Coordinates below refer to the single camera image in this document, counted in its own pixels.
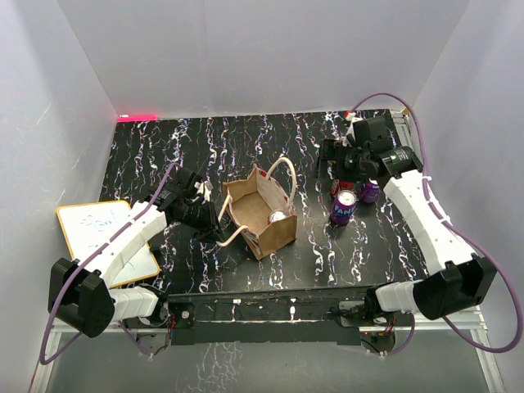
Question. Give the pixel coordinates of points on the purple fanta can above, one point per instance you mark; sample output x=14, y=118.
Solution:
x=369, y=191
x=343, y=207

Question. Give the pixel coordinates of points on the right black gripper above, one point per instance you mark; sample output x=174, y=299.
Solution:
x=329, y=152

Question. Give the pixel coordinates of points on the red can in bag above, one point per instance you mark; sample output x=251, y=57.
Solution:
x=277, y=215

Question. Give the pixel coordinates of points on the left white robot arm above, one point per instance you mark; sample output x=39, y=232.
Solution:
x=81, y=292

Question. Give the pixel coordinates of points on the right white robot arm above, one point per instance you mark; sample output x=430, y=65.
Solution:
x=458, y=278

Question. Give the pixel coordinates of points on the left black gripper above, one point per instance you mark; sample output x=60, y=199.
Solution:
x=210, y=233

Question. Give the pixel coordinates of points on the small whiteboard wooden frame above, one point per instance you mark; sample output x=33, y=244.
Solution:
x=86, y=227

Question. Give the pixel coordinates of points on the red coke can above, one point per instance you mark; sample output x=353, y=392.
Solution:
x=337, y=186

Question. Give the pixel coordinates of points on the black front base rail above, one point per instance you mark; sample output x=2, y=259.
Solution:
x=316, y=314

